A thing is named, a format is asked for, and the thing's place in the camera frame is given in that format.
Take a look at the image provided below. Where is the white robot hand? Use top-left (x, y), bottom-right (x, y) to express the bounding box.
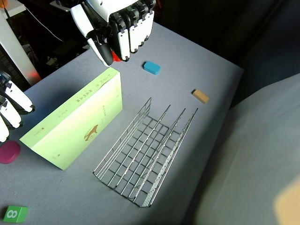
top-left (70, 0), bottom-right (157, 68)
top-left (0, 72), bottom-right (36, 143)

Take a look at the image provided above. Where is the light green book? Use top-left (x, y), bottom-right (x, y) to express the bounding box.
top-left (19, 67), bottom-right (123, 171)

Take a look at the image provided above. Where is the red small object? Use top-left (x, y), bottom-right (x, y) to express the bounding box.
top-left (112, 50), bottom-right (123, 63)

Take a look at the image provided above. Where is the magenta round block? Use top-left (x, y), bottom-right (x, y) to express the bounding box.
top-left (0, 140), bottom-right (21, 164)

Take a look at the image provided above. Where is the blue rounded block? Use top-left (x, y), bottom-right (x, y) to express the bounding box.
top-left (142, 61), bottom-right (162, 76)

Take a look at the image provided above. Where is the white side table top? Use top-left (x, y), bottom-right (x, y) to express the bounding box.
top-left (0, 0), bottom-right (27, 18)

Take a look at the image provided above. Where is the grey table cloth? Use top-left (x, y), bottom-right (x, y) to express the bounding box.
top-left (0, 22), bottom-right (245, 225)

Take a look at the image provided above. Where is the green number eight block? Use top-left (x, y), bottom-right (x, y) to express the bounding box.
top-left (3, 205), bottom-right (29, 223)

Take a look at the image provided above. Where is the tan wooden block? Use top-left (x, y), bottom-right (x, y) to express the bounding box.
top-left (192, 89), bottom-right (210, 105)

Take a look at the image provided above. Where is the grey rounded blurred surface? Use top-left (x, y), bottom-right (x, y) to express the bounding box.
top-left (194, 74), bottom-right (300, 225)

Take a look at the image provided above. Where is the white post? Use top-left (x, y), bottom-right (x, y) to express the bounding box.
top-left (0, 9), bottom-right (42, 86)

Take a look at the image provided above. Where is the white thin cable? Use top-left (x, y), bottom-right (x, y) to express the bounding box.
top-left (22, 3), bottom-right (65, 43)

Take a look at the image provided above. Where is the wire metal rack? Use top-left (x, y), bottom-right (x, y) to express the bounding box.
top-left (92, 97), bottom-right (199, 209)

